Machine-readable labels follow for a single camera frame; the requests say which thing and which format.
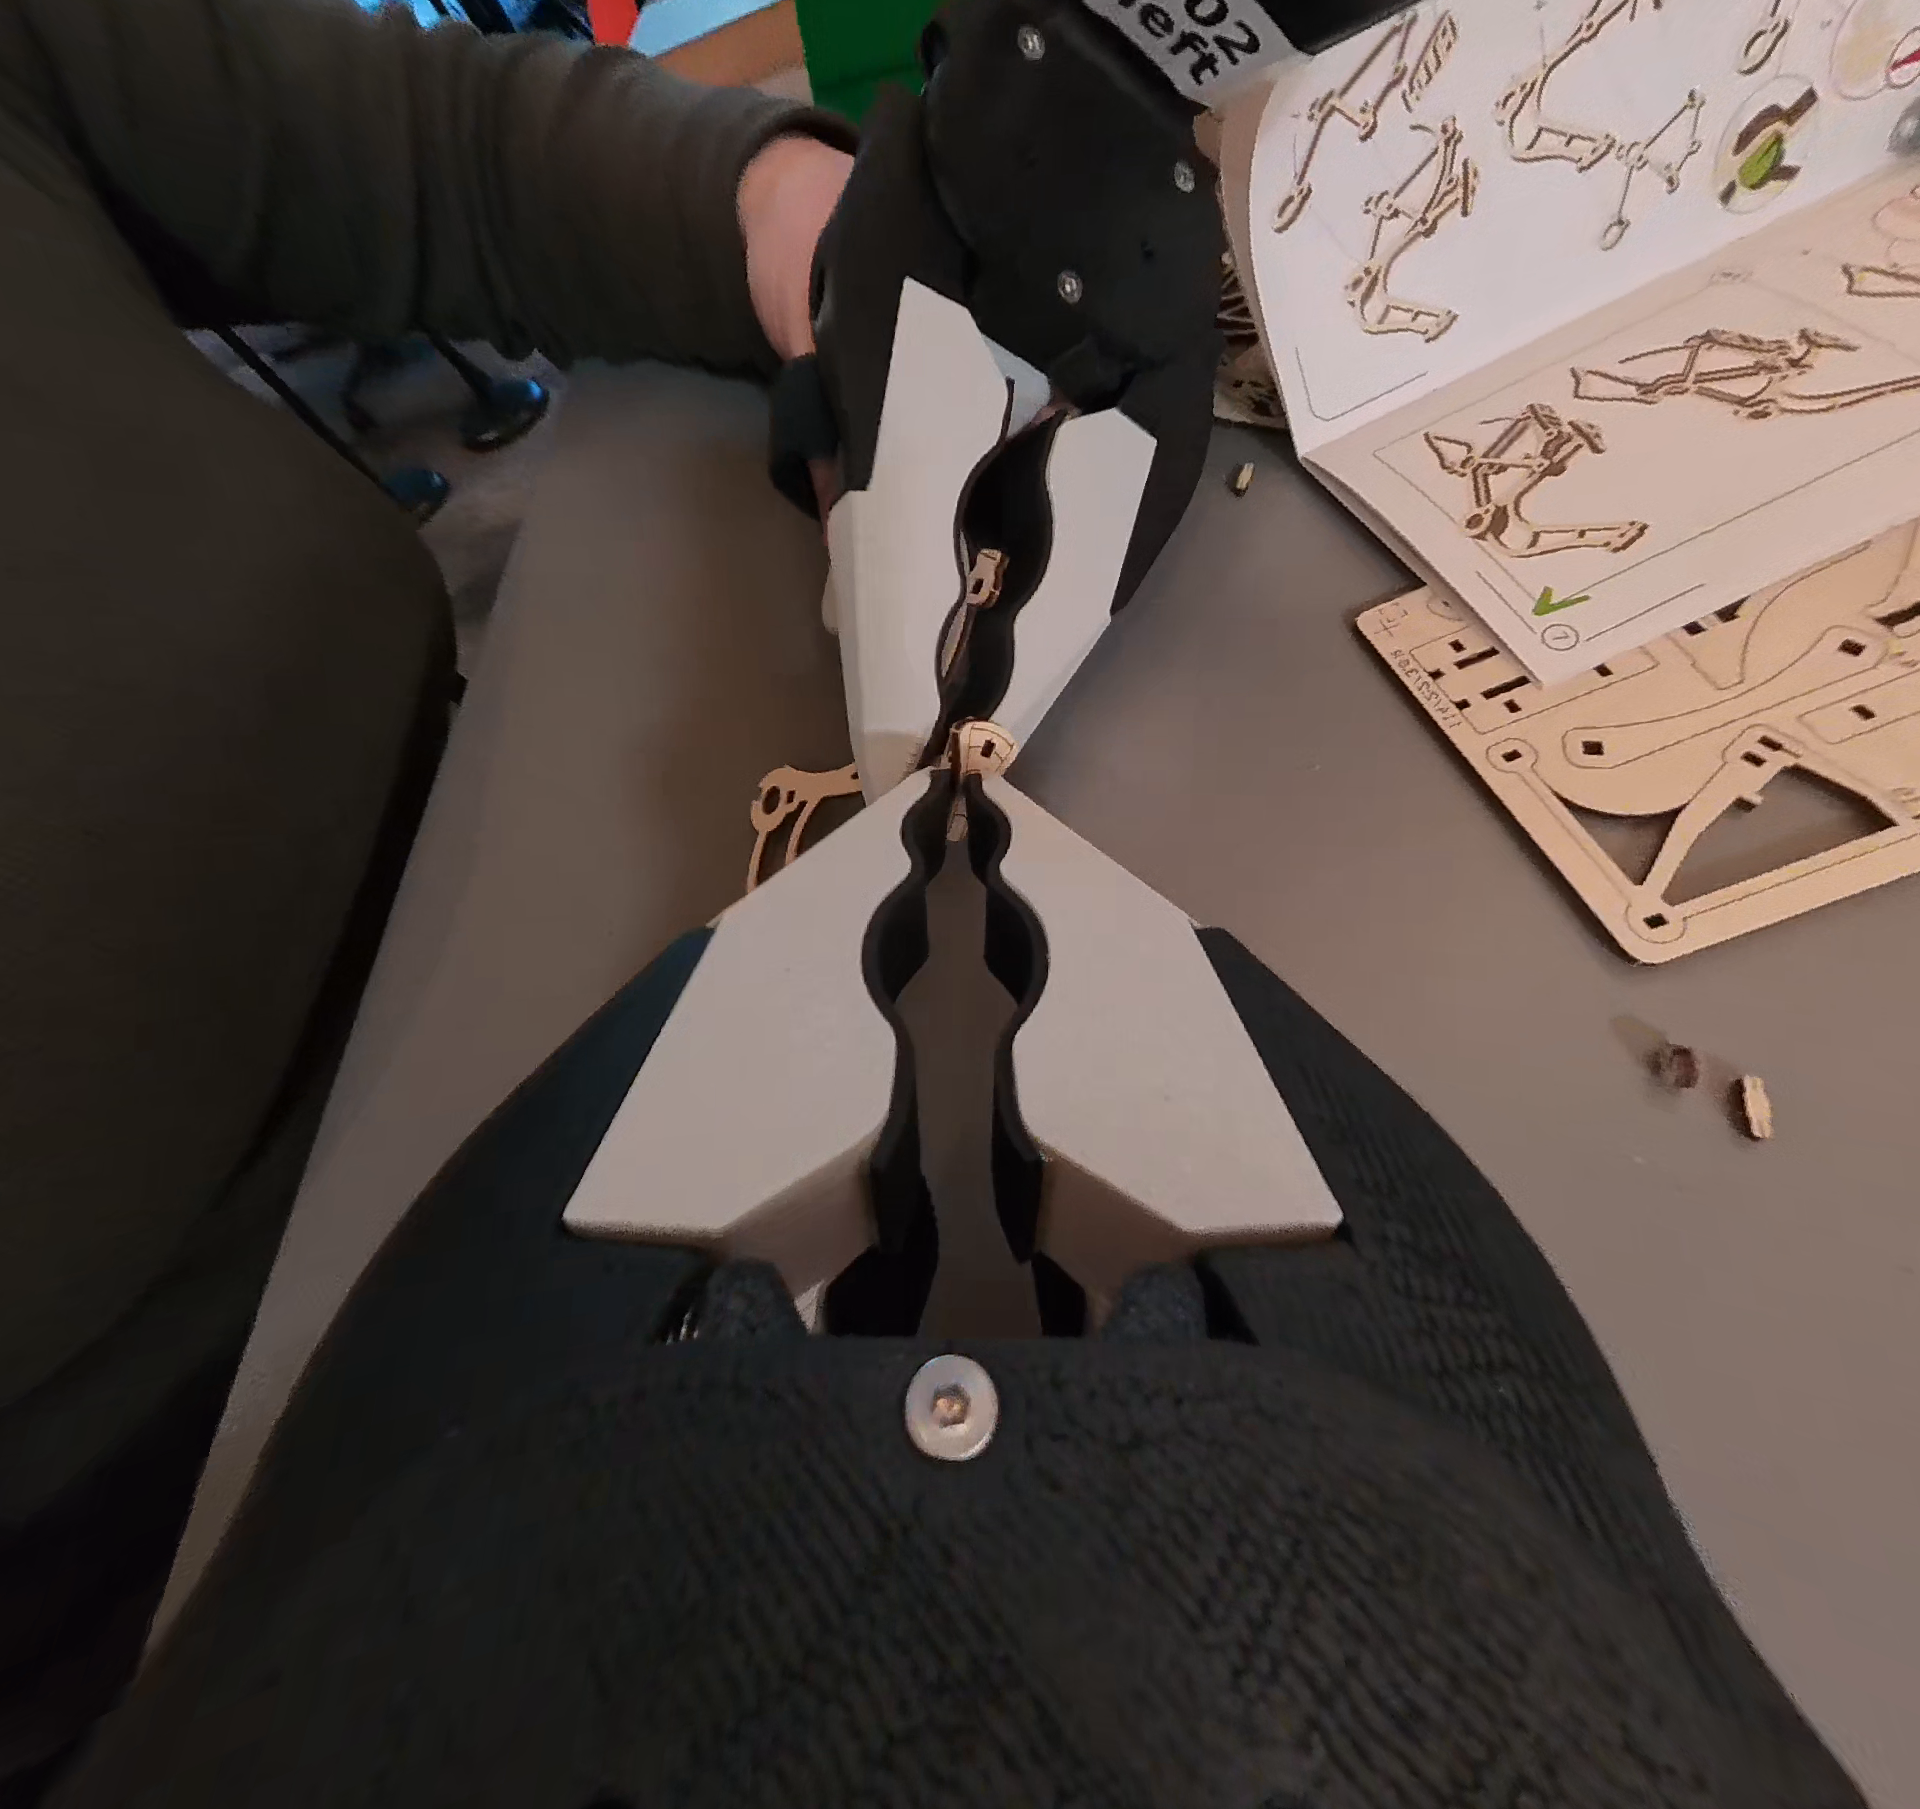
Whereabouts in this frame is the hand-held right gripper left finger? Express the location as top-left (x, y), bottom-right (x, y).
top-left (564, 768), bottom-right (962, 1332)

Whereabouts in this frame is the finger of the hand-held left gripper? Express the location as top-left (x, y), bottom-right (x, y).
top-left (820, 274), bottom-right (1055, 803)
top-left (957, 403), bottom-right (1131, 749)

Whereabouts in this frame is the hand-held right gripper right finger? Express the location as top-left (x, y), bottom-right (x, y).
top-left (968, 771), bottom-right (1344, 1335)

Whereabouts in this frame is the person's left forearm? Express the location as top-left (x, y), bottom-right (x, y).
top-left (0, 0), bottom-right (849, 377)

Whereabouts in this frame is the laser-cut wooden parts sheet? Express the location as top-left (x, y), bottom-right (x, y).
top-left (1353, 519), bottom-right (1920, 967)

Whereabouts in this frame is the person's left hand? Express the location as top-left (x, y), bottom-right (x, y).
top-left (742, 136), bottom-right (861, 371)

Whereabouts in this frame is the wooden spoked wheel part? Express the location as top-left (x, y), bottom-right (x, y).
top-left (1207, 242), bottom-right (1294, 431)

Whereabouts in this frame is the wooden linkage part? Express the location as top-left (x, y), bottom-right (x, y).
top-left (744, 758), bottom-right (872, 893)

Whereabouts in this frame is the black office chair base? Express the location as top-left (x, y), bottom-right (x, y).
top-left (187, 323), bottom-right (553, 523)

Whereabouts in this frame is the white instruction booklet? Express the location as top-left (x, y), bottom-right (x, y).
top-left (1218, 0), bottom-right (1920, 690)

